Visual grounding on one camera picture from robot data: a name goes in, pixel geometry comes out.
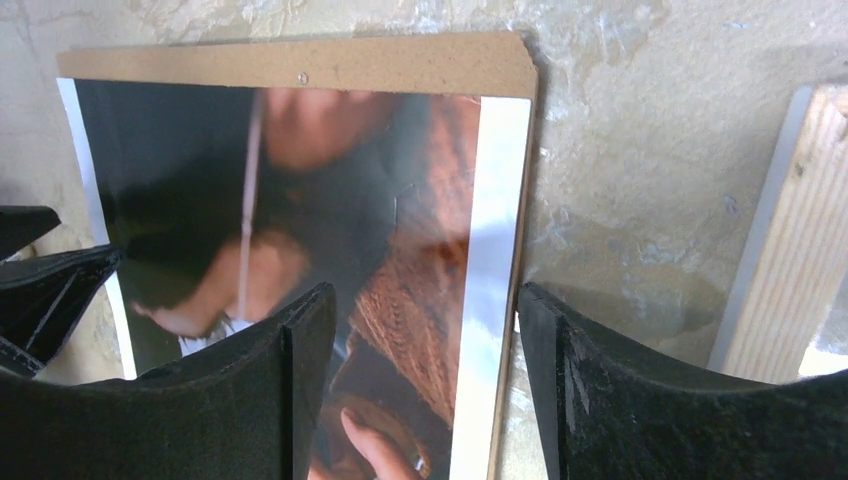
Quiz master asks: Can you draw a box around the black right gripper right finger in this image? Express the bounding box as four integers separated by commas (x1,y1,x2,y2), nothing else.
517,283,847,479

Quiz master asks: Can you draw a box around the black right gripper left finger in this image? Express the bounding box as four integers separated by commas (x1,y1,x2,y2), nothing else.
1,283,336,479

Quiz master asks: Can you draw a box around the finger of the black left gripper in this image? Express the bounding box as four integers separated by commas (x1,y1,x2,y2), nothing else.
1,205,61,261
1,245,124,378

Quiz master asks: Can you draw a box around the printed photo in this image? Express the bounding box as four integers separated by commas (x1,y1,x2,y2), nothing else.
57,32,539,479

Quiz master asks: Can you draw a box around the wooden picture frame with glass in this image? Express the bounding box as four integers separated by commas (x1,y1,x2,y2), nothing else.
707,84,847,384

